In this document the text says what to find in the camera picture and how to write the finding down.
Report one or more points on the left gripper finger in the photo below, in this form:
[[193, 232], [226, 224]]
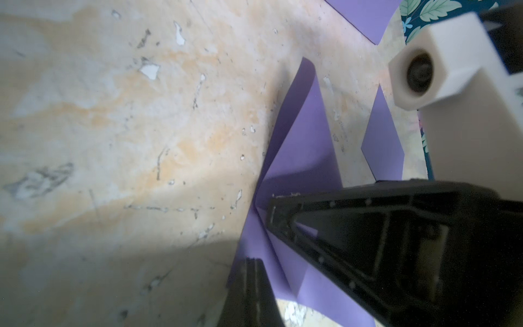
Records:
[[250, 301]]

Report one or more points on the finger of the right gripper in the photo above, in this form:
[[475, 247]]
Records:
[[413, 253]]

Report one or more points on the purple paper square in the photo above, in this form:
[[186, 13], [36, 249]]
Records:
[[369, 17], [381, 145], [300, 159]]

